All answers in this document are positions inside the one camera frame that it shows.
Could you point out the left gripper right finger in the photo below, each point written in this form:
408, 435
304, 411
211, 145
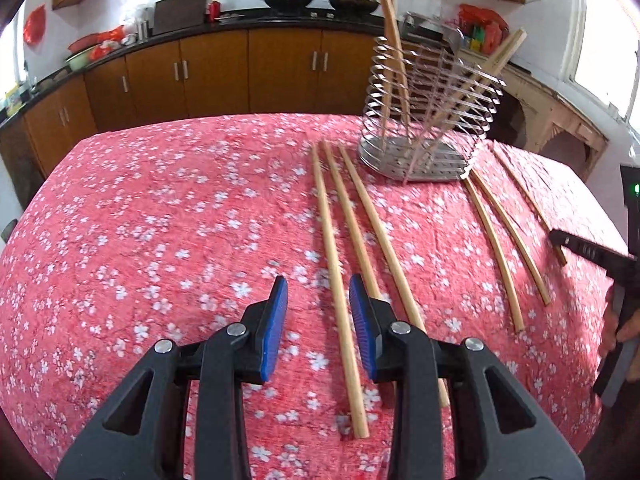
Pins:
500, 431

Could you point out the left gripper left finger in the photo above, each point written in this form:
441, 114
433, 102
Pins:
139, 431

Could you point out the person right hand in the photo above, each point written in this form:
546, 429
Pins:
612, 332

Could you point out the red floral tablecloth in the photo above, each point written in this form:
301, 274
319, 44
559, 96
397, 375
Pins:
172, 230

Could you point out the cream wooden side table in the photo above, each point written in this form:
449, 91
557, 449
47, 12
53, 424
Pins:
535, 118

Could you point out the lower wooden cabinets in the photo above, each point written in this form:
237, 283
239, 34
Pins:
260, 70

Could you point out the right window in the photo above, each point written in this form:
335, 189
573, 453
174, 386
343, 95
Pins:
608, 61

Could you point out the red oil bottles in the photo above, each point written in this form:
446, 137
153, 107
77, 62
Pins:
492, 38

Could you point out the green bowl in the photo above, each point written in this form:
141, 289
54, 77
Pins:
81, 59

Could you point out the red bag on side table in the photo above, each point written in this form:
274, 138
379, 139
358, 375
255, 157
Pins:
473, 16

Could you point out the lidded wok right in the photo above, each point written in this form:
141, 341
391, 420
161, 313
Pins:
355, 7

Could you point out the red basin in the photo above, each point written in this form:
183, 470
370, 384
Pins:
84, 43

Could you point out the dark cutting board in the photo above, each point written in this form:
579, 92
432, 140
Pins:
173, 15

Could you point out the red bottle on counter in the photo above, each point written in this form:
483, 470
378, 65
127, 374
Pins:
214, 10

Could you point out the wire utensil holder basket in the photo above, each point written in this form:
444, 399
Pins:
432, 57

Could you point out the red plastic bag wall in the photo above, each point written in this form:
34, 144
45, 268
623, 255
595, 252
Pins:
35, 26

